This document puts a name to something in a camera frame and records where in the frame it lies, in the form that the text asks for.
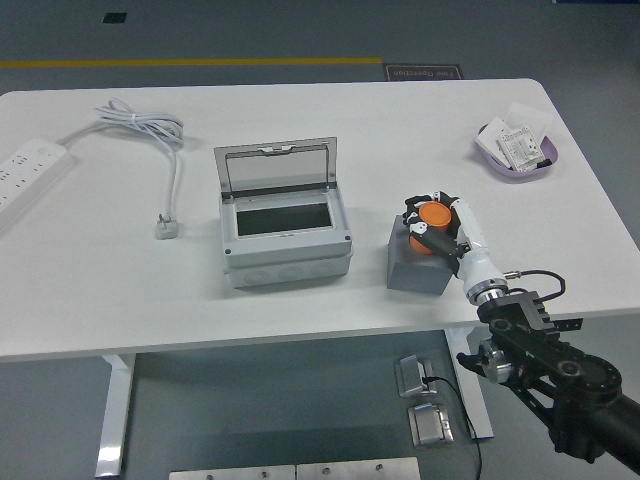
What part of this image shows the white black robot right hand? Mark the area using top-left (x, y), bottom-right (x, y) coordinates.
top-left (402, 189), bottom-right (505, 300)

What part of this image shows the orange cylindrical battery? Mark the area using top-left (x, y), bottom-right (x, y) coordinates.
top-left (408, 201), bottom-right (454, 257)

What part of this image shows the grey plastic junction box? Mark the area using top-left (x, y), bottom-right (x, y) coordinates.
top-left (213, 137), bottom-right (354, 290)

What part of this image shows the transparent hinged box lid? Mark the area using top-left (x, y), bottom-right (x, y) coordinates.
top-left (213, 137), bottom-right (339, 199)

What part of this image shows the small white flat box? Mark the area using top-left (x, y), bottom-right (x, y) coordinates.
top-left (474, 118), bottom-right (512, 165)

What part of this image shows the grey block with round hole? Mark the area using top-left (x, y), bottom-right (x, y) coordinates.
top-left (386, 214), bottom-right (451, 296)

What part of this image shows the purple plastic tray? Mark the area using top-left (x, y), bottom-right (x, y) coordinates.
top-left (472, 122), bottom-right (561, 184)

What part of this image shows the silver floor socket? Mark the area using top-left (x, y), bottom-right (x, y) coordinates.
top-left (394, 354), bottom-right (437, 398)
top-left (407, 402), bottom-right (455, 447)

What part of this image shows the white printed card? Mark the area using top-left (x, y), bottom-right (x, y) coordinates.
top-left (499, 127), bottom-right (549, 174)

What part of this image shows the white table leg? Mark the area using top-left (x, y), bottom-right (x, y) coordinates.
top-left (446, 327), bottom-right (495, 441)
top-left (94, 353), bottom-right (137, 477)

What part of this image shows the plain white paper packet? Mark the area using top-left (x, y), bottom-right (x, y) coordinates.
top-left (503, 102), bottom-right (552, 139)

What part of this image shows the brown floor sign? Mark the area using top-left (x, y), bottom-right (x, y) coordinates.
top-left (382, 63), bottom-right (465, 81)

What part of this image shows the grey metal floor plate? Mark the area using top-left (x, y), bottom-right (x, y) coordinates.
top-left (295, 456), bottom-right (421, 480)
top-left (168, 464), bottom-right (297, 480)

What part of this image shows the yellow floor tape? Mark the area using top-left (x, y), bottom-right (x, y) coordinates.
top-left (0, 56), bottom-right (384, 70)

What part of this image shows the white power strip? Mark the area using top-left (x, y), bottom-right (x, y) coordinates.
top-left (0, 138), bottom-right (76, 231)

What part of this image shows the black floor cable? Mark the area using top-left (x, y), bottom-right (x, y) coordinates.
top-left (422, 374), bottom-right (484, 480)

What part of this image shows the white power cord with plug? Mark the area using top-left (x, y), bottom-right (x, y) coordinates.
top-left (59, 97), bottom-right (187, 241)

